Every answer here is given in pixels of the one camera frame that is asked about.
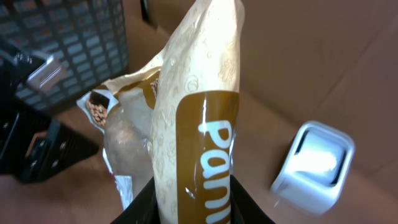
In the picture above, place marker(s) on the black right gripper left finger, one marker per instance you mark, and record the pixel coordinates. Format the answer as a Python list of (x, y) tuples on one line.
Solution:
[(143, 209)]

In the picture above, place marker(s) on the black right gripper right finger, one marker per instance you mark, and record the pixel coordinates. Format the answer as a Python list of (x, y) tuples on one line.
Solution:
[(244, 210)]

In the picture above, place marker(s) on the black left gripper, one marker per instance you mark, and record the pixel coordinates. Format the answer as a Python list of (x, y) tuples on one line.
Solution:
[(36, 147)]

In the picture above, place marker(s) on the beige brown snack pouch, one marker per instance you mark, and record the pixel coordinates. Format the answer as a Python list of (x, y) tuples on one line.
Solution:
[(174, 120)]

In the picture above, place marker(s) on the white barcode scanner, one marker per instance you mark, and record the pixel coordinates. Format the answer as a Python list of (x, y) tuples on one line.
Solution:
[(316, 167)]

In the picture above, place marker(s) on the grey plastic mesh basket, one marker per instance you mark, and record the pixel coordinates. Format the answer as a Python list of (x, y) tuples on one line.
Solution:
[(87, 37)]

